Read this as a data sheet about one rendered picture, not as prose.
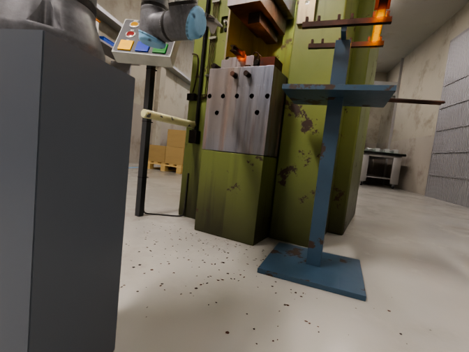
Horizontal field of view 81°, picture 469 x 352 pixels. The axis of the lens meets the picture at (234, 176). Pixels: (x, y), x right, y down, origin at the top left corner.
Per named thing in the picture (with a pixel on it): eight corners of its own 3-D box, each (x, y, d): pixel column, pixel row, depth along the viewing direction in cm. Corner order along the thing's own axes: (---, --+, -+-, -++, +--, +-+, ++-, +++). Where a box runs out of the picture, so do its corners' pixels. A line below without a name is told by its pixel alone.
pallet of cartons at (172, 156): (217, 172, 600) (220, 137, 593) (185, 174, 480) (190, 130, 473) (181, 167, 633) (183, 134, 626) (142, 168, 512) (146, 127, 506)
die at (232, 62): (252, 70, 147) (254, 53, 146) (220, 71, 156) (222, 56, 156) (278, 89, 184) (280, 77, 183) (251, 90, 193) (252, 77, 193)
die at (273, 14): (259, 0, 144) (262, -19, 143) (227, 6, 153) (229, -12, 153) (285, 35, 181) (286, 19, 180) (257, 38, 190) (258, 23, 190)
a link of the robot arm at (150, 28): (158, 38, 88) (162, -3, 87) (131, 40, 92) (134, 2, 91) (176, 49, 96) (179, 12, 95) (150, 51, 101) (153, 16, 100)
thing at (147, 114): (146, 118, 142) (147, 107, 141) (139, 118, 144) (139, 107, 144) (197, 129, 180) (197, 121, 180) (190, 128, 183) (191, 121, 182)
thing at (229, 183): (252, 246, 143) (263, 156, 139) (193, 230, 160) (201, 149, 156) (285, 226, 192) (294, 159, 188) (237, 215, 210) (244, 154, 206)
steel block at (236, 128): (264, 155, 139) (274, 65, 135) (202, 149, 156) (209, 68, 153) (294, 158, 188) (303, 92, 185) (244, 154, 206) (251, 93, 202)
